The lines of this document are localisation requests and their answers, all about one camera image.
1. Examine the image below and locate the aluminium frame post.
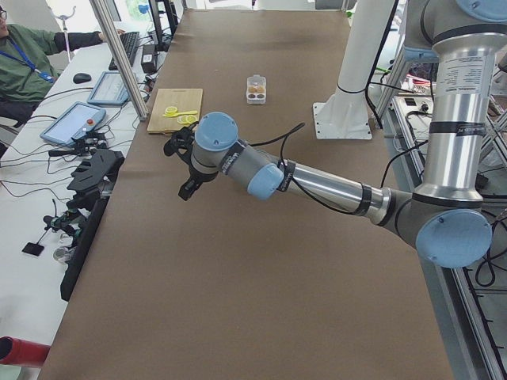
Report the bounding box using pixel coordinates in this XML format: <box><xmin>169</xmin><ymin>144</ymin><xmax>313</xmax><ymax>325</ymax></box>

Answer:
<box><xmin>90</xmin><ymin>0</ymin><xmax>148</xmax><ymax>121</ymax></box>

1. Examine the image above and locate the black computer mouse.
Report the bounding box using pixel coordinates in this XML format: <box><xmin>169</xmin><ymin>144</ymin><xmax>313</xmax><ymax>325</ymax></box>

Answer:
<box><xmin>73</xmin><ymin>73</ymin><xmax>92</xmax><ymax>84</ymax></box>

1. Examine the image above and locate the clear plastic egg box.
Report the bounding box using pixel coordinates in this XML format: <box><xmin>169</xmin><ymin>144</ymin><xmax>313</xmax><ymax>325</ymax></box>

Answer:
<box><xmin>246</xmin><ymin>74</ymin><xmax>267</xmax><ymax>105</ymax></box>

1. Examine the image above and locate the red cylinder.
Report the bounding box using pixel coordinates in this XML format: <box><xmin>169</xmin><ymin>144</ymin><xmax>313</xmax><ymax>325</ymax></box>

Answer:
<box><xmin>1</xmin><ymin>336</ymin><xmax>51</xmax><ymax>368</ymax></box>

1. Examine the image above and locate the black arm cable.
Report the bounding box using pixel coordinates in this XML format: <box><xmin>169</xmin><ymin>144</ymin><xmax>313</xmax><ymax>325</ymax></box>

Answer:
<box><xmin>245</xmin><ymin>121</ymin><xmax>431</xmax><ymax>217</ymax></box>

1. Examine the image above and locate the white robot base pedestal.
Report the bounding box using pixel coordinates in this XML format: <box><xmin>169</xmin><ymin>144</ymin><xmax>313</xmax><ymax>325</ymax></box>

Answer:
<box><xmin>314</xmin><ymin>0</ymin><xmax>379</xmax><ymax>139</ymax></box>

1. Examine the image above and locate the teach pendant far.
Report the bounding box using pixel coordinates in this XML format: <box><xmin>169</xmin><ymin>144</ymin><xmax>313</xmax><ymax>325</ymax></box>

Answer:
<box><xmin>87</xmin><ymin>71</ymin><xmax>129</xmax><ymax>107</ymax></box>

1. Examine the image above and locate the black power adapter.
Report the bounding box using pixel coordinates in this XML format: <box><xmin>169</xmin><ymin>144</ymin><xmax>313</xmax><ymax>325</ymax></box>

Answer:
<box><xmin>141</xmin><ymin>44</ymin><xmax>158</xmax><ymax>74</ymax></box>

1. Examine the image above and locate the black keyboard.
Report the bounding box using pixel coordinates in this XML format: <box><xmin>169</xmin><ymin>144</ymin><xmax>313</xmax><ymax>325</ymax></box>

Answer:
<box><xmin>119</xmin><ymin>32</ymin><xmax>139</xmax><ymax>67</ymax></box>

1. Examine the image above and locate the lemon slice upper pair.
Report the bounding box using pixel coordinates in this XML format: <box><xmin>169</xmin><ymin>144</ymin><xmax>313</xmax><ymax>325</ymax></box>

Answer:
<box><xmin>186</xmin><ymin>115</ymin><xmax>198</xmax><ymax>124</ymax></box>

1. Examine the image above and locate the teach pendant near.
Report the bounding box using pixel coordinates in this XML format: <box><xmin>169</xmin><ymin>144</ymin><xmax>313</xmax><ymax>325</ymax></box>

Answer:
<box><xmin>40</xmin><ymin>102</ymin><xmax>106</xmax><ymax>146</ymax></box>

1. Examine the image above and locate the teach pendant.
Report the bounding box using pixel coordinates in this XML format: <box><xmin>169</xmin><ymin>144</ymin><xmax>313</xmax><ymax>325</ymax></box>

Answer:
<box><xmin>87</xmin><ymin>71</ymin><xmax>129</xmax><ymax>107</ymax></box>
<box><xmin>40</xmin><ymin>102</ymin><xmax>106</xmax><ymax>146</ymax></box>

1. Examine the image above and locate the wooden cutting board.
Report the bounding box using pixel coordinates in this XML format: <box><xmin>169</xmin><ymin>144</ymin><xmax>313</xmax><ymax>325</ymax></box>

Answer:
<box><xmin>147</xmin><ymin>89</ymin><xmax>203</xmax><ymax>134</ymax></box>

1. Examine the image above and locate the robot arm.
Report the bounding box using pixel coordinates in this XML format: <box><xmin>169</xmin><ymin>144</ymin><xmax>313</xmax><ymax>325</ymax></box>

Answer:
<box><xmin>164</xmin><ymin>1</ymin><xmax>506</xmax><ymax>268</ymax></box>

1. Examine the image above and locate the person in green jacket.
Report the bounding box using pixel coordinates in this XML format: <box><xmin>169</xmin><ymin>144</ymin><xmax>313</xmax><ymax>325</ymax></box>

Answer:
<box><xmin>1</xmin><ymin>9</ymin><xmax>105</xmax><ymax>126</ymax></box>

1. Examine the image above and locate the black tool stand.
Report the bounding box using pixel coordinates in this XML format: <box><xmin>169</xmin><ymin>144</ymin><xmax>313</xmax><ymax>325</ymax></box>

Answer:
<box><xmin>59</xmin><ymin>148</ymin><xmax>126</xmax><ymax>302</ymax></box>

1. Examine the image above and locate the yellow plastic knife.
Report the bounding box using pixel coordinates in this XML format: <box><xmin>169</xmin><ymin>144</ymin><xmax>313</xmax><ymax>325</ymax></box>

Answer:
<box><xmin>163</xmin><ymin>110</ymin><xmax>198</xmax><ymax>117</ymax></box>

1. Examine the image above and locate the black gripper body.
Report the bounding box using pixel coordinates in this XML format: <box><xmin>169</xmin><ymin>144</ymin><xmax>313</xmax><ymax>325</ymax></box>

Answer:
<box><xmin>163</xmin><ymin>125</ymin><xmax>218</xmax><ymax>190</ymax></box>

